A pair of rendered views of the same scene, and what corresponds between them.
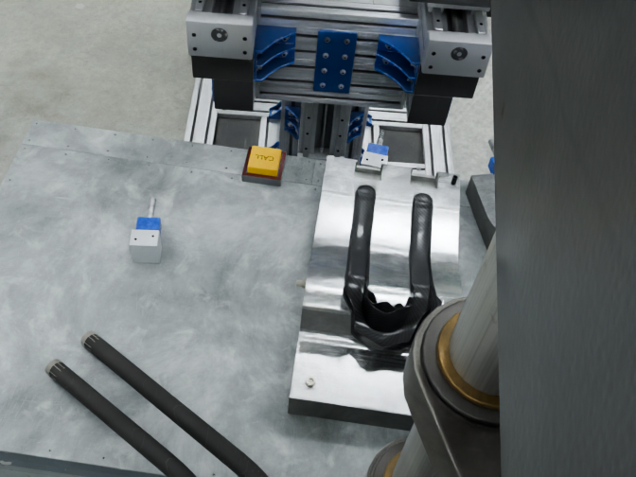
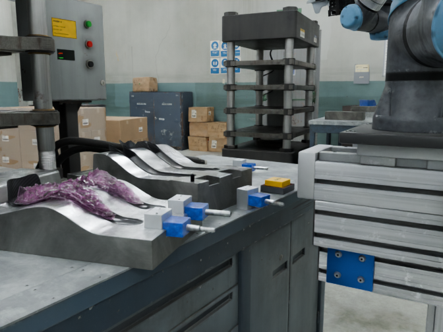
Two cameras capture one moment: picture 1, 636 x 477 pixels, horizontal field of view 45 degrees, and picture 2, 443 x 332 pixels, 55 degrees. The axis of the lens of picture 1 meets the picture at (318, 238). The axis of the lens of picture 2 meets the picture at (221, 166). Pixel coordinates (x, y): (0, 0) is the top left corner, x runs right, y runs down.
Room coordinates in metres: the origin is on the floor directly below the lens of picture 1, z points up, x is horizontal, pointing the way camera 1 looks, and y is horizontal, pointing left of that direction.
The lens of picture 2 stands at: (1.59, -1.05, 1.10)
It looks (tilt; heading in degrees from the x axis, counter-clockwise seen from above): 10 degrees down; 122
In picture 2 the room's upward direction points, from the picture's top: straight up
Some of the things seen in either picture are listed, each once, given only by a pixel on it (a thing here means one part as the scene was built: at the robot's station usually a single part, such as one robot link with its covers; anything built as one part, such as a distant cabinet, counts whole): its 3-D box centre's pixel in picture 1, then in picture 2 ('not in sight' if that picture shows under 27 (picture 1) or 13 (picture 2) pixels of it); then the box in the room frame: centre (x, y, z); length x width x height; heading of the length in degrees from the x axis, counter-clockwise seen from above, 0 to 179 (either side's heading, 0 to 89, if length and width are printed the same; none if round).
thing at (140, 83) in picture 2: not in sight; (145, 84); (-4.29, 5.35, 1.26); 0.42 x 0.33 x 0.29; 7
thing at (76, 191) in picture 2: not in sight; (75, 189); (0.85, -0.47, 0.90); 0.26 x 0.18 x 0.08; 16
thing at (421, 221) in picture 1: (393, 255); (158, 157); (0.79, -0.13, 0.92); 0.35 x 0.16 x 0.09; 178
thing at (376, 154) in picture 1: (377, 151); (262, 200); (1.11, -0.10, 0.83); 0.13 x 0.05 x 0.05; 172
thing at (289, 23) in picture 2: not in sight; (275, 97); (-0.91, 4.25, 1.03); 1.54 x 0.94 x 2.06; 97
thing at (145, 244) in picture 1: (149, 225); (251, 167); (0.85, 0.32, 0.83); 0.13 x 0.05 x 0.05; 6
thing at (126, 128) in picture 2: not in sight; (98, 143); (-3.19, 3.13, 0.37); 1.20 x 0.82 x 0.74; 15
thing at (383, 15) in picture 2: not in sight; (379, 22); (1.25, 0.47, 1.34); 0.11 x 0.08 x 0.11; 68
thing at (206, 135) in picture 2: not in sight; (211, 128); (-2.90, 5.63, 0.42); 0.86 x 0.33 x 0.83; 7
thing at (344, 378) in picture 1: (382, 276); (157, 173); (0.77, -0.12, 0.87); 0.50 x 0.26 x 0.14; 178
